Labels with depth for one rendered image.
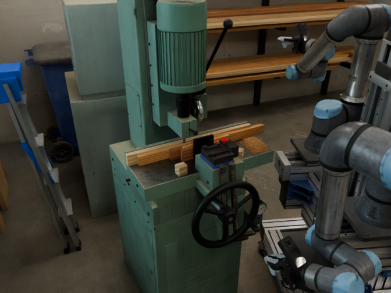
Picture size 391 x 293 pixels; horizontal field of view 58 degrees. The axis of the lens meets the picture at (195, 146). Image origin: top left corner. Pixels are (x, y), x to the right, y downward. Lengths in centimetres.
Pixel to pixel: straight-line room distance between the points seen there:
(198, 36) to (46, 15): 242
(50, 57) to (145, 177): 181
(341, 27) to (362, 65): 21
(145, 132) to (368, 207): 94
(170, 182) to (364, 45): 100
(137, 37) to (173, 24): 26
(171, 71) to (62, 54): 180
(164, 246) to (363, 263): 76
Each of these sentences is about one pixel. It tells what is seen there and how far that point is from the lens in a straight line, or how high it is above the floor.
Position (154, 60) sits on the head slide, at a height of 128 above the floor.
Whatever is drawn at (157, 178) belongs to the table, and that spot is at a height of 90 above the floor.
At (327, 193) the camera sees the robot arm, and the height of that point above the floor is 107.
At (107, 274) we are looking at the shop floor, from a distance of 225.
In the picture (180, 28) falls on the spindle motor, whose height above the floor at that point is 143.
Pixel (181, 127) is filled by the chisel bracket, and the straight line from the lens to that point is 138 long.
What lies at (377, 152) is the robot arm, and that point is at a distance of 88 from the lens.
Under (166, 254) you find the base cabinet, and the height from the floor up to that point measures 54.
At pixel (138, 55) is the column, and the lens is 147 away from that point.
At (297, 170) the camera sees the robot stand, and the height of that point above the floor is 74.
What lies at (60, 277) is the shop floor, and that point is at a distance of 231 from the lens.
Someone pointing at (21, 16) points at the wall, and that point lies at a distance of 355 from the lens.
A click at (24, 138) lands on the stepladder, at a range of 200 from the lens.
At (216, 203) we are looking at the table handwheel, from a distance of 134.
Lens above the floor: 166
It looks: 29 degrees down
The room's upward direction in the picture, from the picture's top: straight up
